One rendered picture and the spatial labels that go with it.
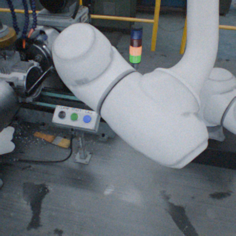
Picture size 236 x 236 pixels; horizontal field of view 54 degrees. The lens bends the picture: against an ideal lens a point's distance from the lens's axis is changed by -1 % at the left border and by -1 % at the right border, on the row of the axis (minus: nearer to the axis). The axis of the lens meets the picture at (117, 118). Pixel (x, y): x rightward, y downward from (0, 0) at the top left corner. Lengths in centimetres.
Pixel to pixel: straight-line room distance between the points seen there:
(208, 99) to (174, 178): 36
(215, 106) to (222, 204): 38
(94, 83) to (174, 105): 13
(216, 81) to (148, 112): 62
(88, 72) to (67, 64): 3
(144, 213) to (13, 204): 50
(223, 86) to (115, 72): 62
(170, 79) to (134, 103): 7
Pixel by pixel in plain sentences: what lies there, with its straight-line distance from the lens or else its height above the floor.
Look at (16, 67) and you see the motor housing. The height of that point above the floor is 110.
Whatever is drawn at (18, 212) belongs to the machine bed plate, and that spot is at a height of 80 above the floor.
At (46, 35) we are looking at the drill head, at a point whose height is 115.
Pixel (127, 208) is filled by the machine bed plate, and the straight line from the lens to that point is 94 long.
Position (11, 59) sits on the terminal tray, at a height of 113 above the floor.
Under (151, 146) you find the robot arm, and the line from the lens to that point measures 35.
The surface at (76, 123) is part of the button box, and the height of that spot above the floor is 105.
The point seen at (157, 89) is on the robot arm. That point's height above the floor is 144.
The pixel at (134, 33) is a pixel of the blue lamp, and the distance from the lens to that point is 120.
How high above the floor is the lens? 164
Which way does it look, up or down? 42 degrees down
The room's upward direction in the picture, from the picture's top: straight up
